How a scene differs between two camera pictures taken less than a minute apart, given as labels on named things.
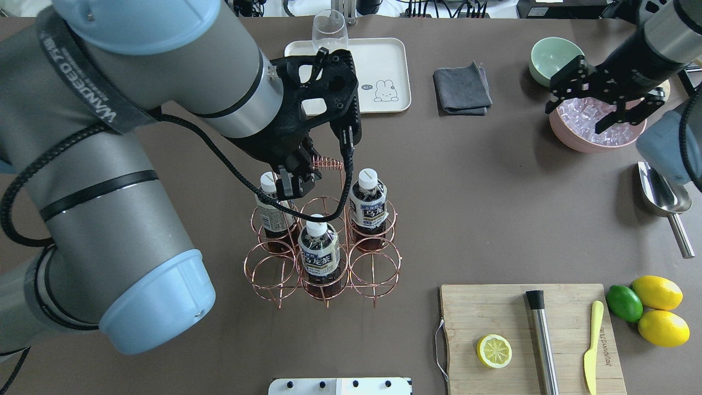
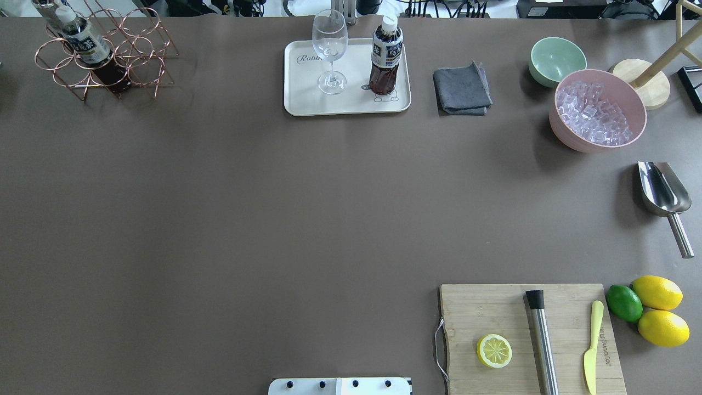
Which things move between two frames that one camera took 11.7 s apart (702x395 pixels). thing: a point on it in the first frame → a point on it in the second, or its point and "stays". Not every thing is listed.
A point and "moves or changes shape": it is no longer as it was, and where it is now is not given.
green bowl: (549, 56) stays
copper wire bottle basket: (324, 246) moves or changes shape
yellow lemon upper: (658, 293) stays
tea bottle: (277, 223) → (387, 44)
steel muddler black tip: (544, 355) stays
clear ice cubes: (582, 114) stays
